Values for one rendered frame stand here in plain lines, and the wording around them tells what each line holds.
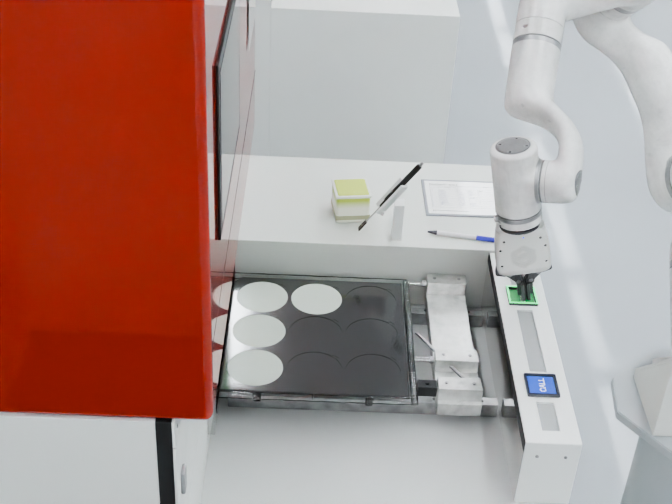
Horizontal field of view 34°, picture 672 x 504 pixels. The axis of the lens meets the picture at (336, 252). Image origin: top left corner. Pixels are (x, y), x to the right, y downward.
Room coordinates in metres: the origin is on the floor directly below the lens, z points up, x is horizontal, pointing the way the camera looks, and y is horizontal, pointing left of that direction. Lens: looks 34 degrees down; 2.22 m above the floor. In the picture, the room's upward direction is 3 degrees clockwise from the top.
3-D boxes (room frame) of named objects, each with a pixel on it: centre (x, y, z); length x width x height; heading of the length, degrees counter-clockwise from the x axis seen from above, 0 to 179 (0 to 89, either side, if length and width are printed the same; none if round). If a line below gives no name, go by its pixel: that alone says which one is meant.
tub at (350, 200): (1.98, -0.02, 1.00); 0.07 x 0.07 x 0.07; 10
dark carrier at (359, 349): (1.66, 0.03, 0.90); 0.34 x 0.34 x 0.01; 2
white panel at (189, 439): (1.46, 0.22, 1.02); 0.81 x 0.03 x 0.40; 1
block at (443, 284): (1.85, -0.23, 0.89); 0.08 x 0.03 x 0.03; 91
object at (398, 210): (1.91, -0.11, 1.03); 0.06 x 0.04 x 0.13; 91
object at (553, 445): (1.60, -0.37, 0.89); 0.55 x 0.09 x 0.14; 1
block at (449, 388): (1.52, -0.24, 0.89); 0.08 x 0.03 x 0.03; 91
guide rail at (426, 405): (1.54, -0.07, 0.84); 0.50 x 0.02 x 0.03; 91
